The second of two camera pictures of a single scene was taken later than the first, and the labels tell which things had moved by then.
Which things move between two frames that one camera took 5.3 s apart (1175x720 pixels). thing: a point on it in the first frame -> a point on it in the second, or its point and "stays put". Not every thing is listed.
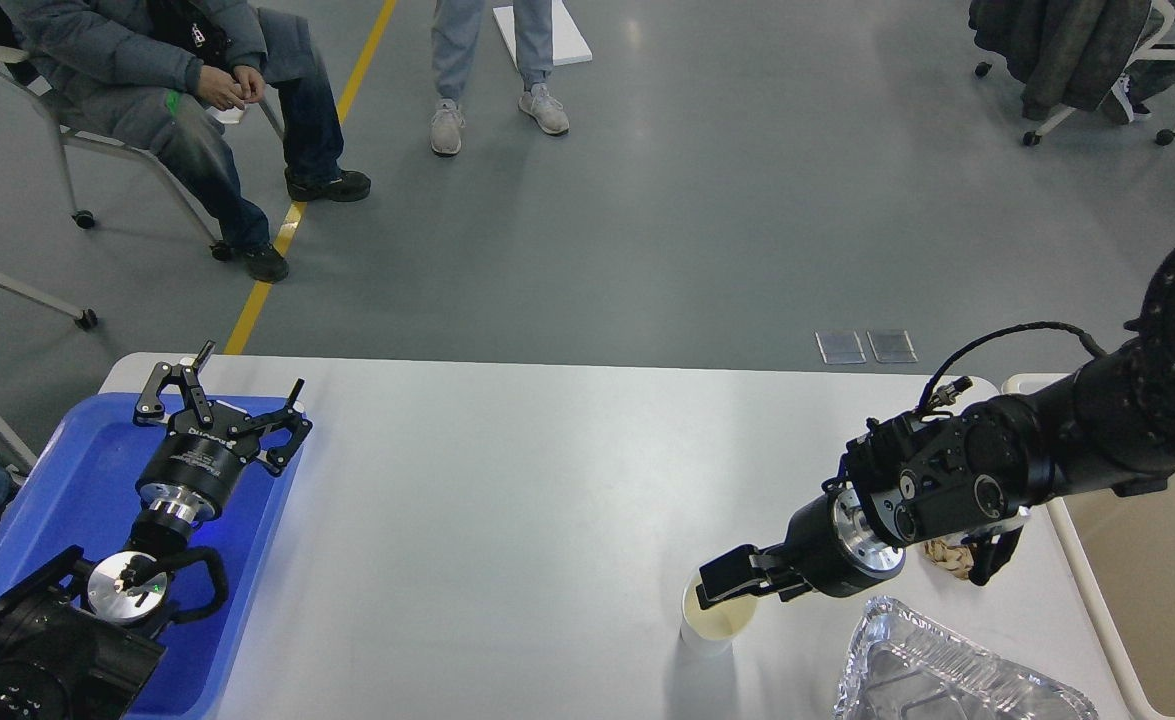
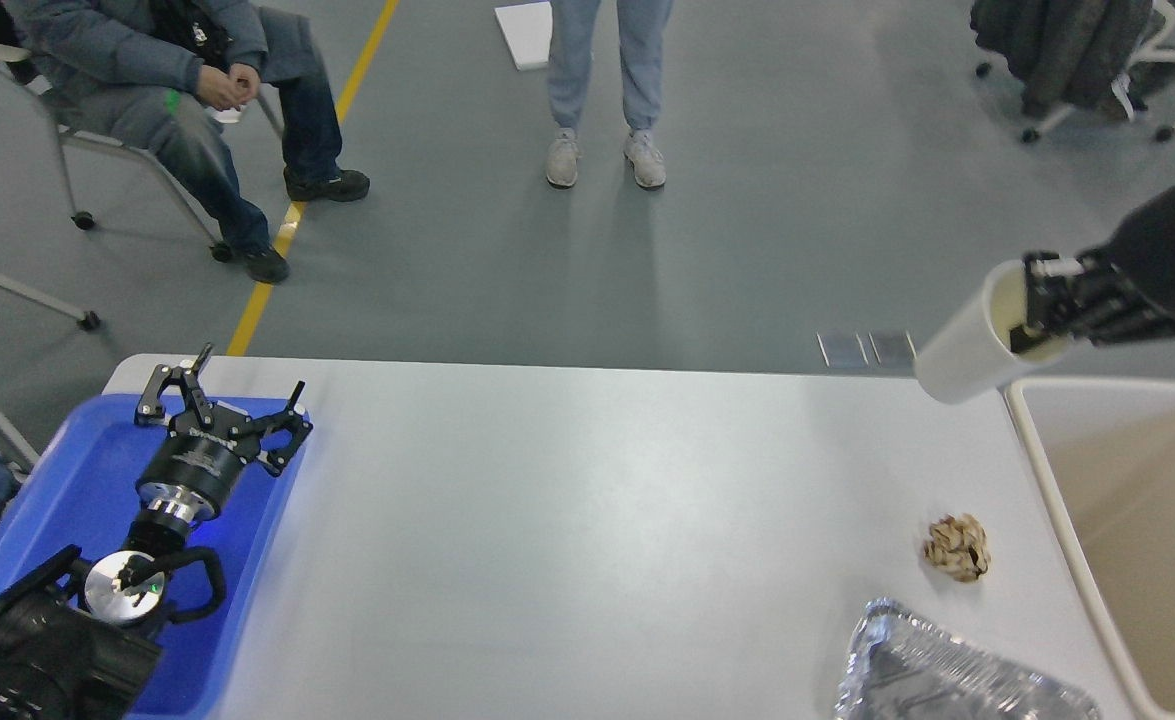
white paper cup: [711, 632] -> [971, 357]
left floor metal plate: [840, 347] stays put
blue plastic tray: [75, 488] stays put
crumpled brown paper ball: [955, 560] stays put
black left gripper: [195, 464] stays put
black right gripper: [830, 550] -> [1160, 265]
